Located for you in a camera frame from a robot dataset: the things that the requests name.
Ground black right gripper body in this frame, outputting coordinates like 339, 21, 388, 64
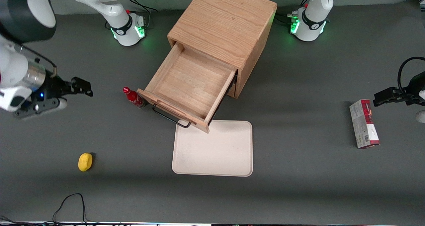
39, 70, 74, 102

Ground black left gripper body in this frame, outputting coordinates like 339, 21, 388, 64
397, 71, 425, 106

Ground black metal drawer handle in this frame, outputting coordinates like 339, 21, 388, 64
152, 104, 192, 129

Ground wooden drawer without notch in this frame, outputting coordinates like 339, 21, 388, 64
136, 42, 238, 134

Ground wooden oak drawer cabinet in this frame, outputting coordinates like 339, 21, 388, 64
167, 0, 278, 99

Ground grey and red carton box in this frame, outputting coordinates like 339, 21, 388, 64
349, 99, 381, 149

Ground red soda bottle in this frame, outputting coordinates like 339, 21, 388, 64
123, 87, 147, 109

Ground yellow lemon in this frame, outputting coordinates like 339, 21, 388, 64
78, 153, 94, 172

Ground beige rectangular tray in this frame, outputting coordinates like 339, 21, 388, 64
172, 119, 253, 177

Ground black looped cable on left wrist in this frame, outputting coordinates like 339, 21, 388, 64
397, 56, 425, 94

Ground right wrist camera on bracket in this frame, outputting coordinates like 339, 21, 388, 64
13, 93, 68, 119

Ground black cables at right arm base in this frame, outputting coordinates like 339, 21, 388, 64
125, 0, 159, 30

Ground black cables at arm base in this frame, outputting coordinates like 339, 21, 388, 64
125, 0, 159, 30
275, 0, 310, 26

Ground thin black cable on table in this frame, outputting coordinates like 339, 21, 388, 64
0, 193, 123, 226

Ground black cables at left arm base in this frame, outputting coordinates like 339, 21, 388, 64
275, 0, 310, 26

